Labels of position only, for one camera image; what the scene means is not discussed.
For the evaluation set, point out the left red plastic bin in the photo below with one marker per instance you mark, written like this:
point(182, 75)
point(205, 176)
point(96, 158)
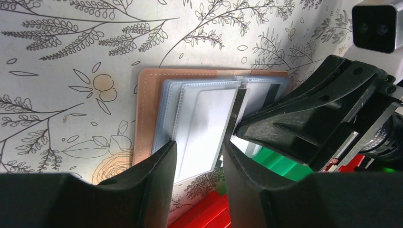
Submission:
point(210, 212)

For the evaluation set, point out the white card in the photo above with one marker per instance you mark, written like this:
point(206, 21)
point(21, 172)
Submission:
point(200, 131)

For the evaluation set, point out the red plastic bin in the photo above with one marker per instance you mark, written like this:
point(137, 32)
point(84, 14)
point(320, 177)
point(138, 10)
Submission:
point(358, 163)
point(210, 212)

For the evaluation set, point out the floral patterned table mat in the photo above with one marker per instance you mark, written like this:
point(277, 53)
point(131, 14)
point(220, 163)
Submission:
point(69, 68)

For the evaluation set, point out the green plastic bin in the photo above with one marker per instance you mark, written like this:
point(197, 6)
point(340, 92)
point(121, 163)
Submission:
point(277, 163)

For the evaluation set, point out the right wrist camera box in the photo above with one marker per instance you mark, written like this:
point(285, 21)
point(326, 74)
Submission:
point(378, 25)

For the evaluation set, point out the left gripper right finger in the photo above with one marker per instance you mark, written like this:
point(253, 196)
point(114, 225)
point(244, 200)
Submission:
point(260, 198)

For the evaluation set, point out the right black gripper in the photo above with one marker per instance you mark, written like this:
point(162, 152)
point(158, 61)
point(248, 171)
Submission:
point(345, 108)

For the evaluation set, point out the right red plastic bin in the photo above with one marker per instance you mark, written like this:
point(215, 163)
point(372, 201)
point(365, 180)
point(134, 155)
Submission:
point(358, 163)

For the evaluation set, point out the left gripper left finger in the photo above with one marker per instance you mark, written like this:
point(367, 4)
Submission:
point(139, 197)

